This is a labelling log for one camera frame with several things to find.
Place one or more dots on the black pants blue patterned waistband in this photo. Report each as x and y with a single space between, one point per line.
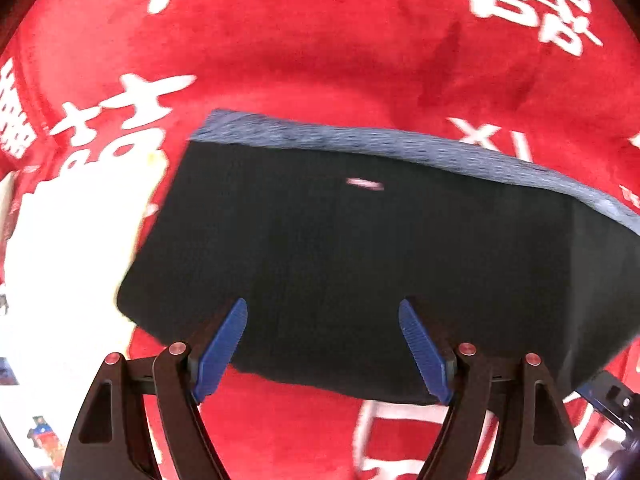
325 260

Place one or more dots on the red printed blanket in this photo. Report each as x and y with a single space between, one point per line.
325 35

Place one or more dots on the small colourful object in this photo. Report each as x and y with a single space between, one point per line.
42 435

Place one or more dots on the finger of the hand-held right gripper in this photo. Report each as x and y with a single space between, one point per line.
612 397

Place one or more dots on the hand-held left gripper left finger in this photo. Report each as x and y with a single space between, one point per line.
220 350

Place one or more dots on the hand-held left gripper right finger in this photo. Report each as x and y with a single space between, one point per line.
422 350

